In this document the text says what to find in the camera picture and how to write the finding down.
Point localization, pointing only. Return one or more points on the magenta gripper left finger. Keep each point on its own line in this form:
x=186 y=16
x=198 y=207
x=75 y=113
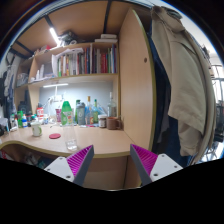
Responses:
x=73 y=168

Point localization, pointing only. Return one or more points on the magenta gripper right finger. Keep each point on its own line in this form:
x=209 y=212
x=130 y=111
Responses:
x=152 y=167

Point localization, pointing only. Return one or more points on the dark blue hanging garment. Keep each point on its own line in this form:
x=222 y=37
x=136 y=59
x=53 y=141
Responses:
x=166 y=139

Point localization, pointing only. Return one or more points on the red round coaster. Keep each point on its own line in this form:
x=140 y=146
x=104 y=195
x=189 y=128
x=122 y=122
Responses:
x=54 y=136

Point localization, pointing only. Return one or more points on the clear drinking glass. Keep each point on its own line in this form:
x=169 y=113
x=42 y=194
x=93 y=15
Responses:
x=70 y=137

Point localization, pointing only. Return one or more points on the small dark jar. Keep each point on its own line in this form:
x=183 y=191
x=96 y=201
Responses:
x=102 y=121

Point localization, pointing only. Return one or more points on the green plastic bottle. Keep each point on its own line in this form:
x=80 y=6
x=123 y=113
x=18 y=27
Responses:
x=66 y=114

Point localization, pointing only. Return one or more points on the white mug green print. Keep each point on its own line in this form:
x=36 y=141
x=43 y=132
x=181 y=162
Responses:
x=36 y=128

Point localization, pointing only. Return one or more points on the brown ceramic mug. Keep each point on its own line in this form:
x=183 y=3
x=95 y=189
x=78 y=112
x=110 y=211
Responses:
x=113 y=123

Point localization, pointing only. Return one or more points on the tall clear yellow-cap bottle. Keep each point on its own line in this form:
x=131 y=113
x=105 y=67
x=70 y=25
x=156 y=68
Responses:
x=88 y=112

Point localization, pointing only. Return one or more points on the grey shaker bottle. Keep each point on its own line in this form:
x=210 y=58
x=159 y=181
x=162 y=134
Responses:
x=80 y=113

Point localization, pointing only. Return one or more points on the green glass bottle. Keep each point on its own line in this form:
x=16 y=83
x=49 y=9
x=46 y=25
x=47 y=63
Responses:
x=95 y=111

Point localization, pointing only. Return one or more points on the red-white container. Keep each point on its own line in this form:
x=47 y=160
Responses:
x=40 y=111

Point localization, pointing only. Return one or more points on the clear glass liquor bottle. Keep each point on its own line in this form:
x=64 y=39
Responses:
x=112 y=108

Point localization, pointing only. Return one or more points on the white desk lamp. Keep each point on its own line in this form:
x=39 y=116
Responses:
x=55 y=98

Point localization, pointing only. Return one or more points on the beige trench coat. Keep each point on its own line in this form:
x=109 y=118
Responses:
x=192 y=96

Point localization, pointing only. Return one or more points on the wooden bookshelf unit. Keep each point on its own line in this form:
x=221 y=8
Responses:
x=133 y=86

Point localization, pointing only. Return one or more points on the row of books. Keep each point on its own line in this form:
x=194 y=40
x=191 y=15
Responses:
x=94 y=59

